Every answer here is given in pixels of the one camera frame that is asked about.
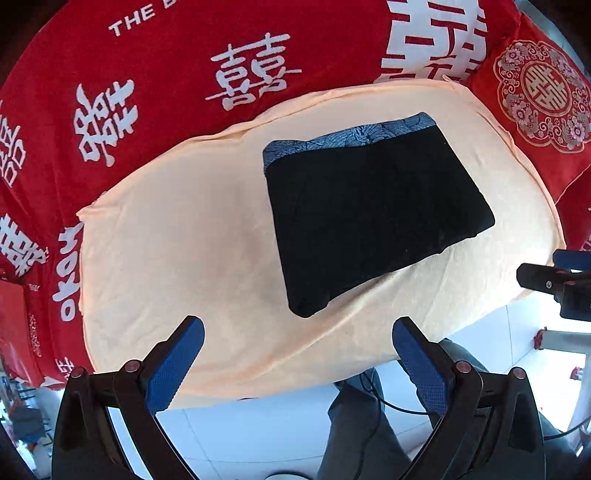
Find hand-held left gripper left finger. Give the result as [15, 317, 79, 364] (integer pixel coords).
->
[51, 315, 206, 480]

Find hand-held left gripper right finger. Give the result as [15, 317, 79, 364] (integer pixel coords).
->
[392, 316, 548, 480]

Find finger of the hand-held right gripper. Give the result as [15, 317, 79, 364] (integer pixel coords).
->
[553, 249, 591, 273]
[516, 262, 573, 295]

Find black pants with blue waistband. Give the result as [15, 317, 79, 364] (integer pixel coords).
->
[262, 112, 496, 318]

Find person's grey trousers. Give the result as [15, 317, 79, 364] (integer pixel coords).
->
[316, 337, 578, 480]

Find peach towel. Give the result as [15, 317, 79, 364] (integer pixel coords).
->
[76, 78, 568, 409]

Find red patterned box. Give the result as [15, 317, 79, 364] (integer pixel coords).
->
[0, 281, 43, 386]

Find red floral print pillow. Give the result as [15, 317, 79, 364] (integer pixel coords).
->
[466, 11, 591, 204]

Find red printed blanket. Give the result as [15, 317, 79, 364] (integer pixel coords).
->
[0, 0, 591, 393]

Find black cable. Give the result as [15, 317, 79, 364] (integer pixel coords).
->
[358, 371, 441, 415]

